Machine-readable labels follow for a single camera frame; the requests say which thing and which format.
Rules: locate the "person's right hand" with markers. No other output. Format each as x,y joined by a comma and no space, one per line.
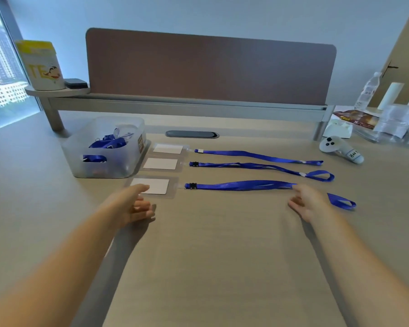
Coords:
310,202

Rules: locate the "person's left hand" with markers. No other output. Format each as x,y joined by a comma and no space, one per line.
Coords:
129,207

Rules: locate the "clear plastic card holder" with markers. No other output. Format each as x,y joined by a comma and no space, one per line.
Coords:
181,165
187,149
174,190

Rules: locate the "person's right forearm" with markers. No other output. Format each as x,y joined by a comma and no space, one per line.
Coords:
361,269

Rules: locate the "person's left forearm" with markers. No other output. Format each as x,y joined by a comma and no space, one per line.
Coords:
54,275

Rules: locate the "white handheld controller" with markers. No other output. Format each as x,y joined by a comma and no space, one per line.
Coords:
332,144

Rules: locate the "clear plastic storage bin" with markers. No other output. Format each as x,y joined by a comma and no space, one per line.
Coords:
75,170

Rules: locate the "small white tissue box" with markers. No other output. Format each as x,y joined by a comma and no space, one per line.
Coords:
337,131

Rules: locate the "clear round jar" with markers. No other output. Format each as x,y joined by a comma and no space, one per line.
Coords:
124,131

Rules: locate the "brown snack packet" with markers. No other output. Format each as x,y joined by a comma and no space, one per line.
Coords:
356,119

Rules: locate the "grey desk shelf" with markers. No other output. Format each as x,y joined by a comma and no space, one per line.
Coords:
190,110

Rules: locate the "clear plastic container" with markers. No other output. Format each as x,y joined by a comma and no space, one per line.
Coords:
397,124

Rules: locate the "clear water bottle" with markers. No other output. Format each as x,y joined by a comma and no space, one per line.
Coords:
368,93

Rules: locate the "white paper roll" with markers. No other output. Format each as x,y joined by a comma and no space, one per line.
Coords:
391,96

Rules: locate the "small black case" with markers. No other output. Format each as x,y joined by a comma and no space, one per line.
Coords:
76,83

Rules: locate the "brown desk divider panel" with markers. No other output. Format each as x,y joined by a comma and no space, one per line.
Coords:
207,68

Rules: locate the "yellow lid wipes canister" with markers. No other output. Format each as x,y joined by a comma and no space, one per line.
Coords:
41,71

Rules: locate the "light wooden door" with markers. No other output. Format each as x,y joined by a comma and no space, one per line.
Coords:
408,54

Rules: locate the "large glass window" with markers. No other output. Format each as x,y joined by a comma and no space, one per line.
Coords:
3,81

